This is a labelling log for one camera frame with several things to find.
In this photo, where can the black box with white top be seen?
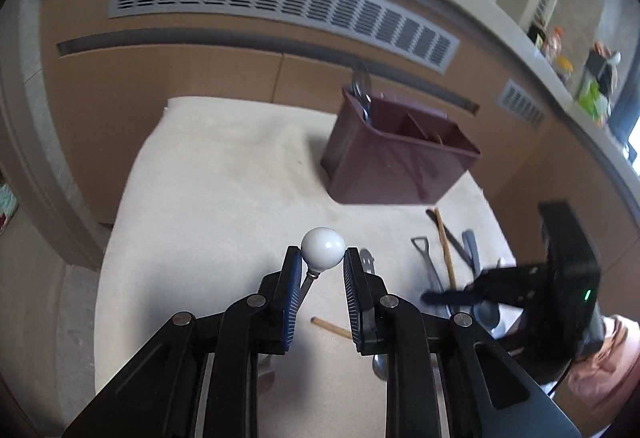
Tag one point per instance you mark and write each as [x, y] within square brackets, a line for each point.
[599, 65]

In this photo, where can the large metal spoon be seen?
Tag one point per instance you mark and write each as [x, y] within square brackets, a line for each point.
[361, 85]

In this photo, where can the large grey vent grille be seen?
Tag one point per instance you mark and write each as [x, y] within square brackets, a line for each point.
[280, 2]

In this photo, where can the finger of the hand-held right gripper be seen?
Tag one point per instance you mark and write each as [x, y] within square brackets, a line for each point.
[505, 278]
[460, 299]

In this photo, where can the green packet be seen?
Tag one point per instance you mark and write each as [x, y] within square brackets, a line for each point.
[591, 98]

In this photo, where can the metal shovel-shaped spoon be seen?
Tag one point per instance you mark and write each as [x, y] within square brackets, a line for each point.
[427, 263]

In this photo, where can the orange-capped bottle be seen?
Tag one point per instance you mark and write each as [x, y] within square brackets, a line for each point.
[554, 42]

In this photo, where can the wooden chopstick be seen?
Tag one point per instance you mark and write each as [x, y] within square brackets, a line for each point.
[331, 328]
[444, 245]

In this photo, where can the maroon plastic utensil holder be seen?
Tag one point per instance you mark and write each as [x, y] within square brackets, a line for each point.
[385, 162]

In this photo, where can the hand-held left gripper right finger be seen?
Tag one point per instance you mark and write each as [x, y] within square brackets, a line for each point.
[352, 308]

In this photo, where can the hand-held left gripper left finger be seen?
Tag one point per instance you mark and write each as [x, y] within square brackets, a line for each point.
[290, 313]

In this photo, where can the blue-grey spoon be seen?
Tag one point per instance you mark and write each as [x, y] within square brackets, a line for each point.
[470, 248]

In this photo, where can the small grey vent grille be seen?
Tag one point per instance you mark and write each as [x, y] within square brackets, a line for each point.
[522, 101]

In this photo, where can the person's pink clothing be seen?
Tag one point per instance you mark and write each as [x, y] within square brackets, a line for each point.
[607, 358]

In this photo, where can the white tablecloth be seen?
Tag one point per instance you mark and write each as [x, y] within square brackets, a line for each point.
[225, 198]

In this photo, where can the teal patterned cloth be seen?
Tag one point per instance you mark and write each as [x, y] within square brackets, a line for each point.
[7, 208]

